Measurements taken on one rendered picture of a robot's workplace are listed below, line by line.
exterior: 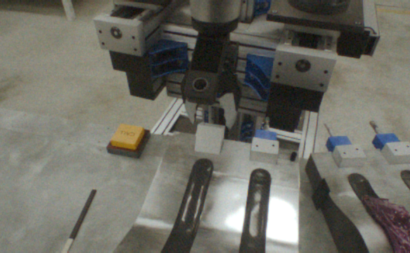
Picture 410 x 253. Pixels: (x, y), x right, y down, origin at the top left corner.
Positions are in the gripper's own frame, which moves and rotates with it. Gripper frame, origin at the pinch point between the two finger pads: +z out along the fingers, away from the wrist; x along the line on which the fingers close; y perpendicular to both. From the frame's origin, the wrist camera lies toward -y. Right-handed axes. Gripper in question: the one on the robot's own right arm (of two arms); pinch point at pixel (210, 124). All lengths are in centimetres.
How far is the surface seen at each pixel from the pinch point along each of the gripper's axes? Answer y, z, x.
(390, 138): 12.6, 7.8, -37.5
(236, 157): -2.2, 5.6, -5.8
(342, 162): 2.9, 7.7, -26.5
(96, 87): 123, 94, 113
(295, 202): -9.8, 6.0, -17.0
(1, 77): 118, 94, 194
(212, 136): -0.8, 2.5, -0.7
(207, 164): -5.0, 5.9, -0.5
